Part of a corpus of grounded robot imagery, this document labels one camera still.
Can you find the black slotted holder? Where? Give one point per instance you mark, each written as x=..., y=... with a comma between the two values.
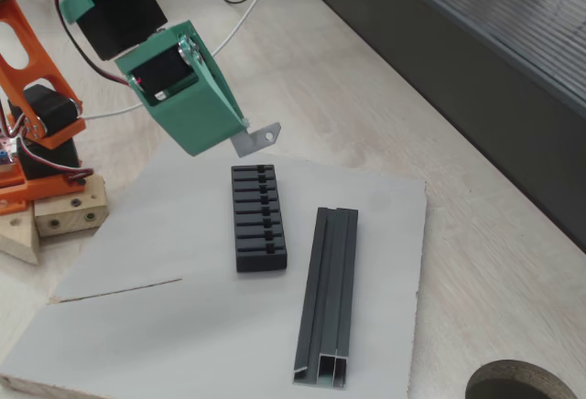
x=258, y=262

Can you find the small metal bracket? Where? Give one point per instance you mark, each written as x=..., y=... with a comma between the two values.
x=256, y=138

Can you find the grey plywood board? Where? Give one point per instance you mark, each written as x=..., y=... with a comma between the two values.
x=183, y=326

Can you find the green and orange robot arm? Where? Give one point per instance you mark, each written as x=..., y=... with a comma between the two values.
x=114, y=14

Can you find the black aluminium profile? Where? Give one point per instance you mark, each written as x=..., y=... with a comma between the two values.
x=329, y=280

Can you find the light wooden plank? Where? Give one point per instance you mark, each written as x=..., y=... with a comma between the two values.
x=68, y=211

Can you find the angled wooden block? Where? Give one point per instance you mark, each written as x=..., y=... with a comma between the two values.
x=16, y=239

